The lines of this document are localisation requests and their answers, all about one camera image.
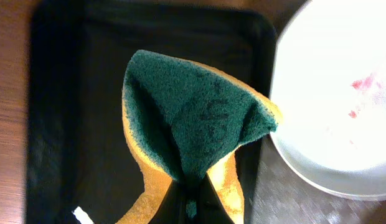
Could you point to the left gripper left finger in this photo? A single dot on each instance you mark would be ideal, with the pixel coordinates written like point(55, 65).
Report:
point(172, 209)

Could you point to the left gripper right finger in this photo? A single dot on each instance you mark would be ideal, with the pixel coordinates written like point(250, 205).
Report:
point(209, 207)

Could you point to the brown plastic serving tray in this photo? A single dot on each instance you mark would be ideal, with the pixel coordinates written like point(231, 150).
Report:
point(280, 196)

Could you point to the small black tray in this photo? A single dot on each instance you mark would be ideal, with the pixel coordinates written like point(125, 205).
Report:
point(77, 152)

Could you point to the green and yellow sponge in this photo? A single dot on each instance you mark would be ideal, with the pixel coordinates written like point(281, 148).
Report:
point(184, 120)

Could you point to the pale green plate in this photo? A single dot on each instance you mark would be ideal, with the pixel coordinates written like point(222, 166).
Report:
point(329, 81)

